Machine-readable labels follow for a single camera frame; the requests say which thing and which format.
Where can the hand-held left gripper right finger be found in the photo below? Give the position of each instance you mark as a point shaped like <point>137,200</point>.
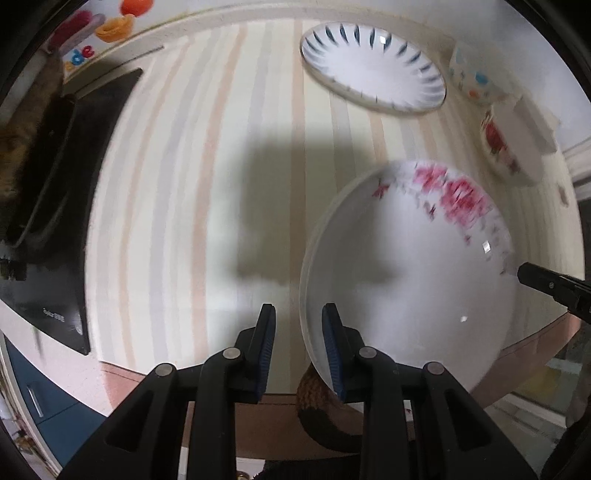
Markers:
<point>330,350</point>

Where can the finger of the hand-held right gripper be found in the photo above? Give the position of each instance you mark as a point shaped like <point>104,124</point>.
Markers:
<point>554,286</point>

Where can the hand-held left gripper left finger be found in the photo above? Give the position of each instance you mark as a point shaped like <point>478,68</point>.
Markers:
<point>268,350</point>

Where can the white plate with pink flowers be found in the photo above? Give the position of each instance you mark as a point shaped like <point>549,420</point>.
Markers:
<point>406,300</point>

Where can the white bowl with red flowers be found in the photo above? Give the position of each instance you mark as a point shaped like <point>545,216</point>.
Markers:
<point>503,147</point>

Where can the white bowl with blue flowers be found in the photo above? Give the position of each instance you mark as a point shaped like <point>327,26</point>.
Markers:
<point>475,78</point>

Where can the white plate with blue strokes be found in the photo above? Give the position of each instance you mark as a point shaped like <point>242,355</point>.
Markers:
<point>369,64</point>

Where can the brown tablecloth label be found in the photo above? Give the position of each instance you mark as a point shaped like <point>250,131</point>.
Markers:
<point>563,193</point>

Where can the striped tablecloth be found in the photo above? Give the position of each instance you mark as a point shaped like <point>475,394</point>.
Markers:
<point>207,184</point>

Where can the blue cabinet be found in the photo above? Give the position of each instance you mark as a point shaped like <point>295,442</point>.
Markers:
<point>41,406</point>

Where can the black induction cooktop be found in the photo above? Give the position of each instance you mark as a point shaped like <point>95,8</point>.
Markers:
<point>60,230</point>

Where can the brown furry object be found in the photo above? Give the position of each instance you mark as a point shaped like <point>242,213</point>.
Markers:
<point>32,129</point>

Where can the colourful printed poster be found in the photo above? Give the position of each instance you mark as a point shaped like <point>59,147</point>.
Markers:
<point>106,27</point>

